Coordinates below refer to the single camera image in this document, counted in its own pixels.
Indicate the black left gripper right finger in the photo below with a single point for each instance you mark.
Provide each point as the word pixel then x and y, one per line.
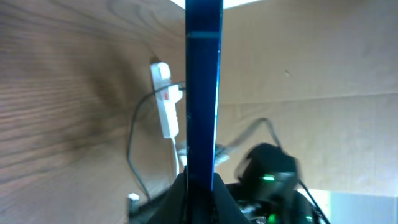
pixel 227 210

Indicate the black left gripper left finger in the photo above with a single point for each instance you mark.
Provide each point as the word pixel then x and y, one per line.
pixel 172 207

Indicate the blue Galaxy smartphone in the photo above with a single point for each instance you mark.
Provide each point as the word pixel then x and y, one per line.
pixel 203 26

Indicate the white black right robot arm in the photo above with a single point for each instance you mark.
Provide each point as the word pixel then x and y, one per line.
pixel 266 191

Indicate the white power strip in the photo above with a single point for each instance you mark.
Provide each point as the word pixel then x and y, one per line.
pixel 167 95

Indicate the brown cardboard panel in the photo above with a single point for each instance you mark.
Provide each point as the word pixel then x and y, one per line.
pixel 325 74

